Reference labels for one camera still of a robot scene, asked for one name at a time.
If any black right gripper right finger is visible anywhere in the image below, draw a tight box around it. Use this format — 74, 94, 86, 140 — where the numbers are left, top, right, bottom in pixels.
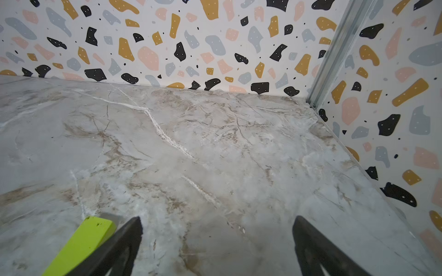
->
292, 216, 369, 276

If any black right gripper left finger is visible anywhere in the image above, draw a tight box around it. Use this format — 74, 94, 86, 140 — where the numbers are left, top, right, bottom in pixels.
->
68, 216, 143, 276

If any metal corner profile right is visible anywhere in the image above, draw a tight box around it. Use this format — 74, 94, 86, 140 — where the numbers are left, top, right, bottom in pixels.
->
306, 0, 375, 110

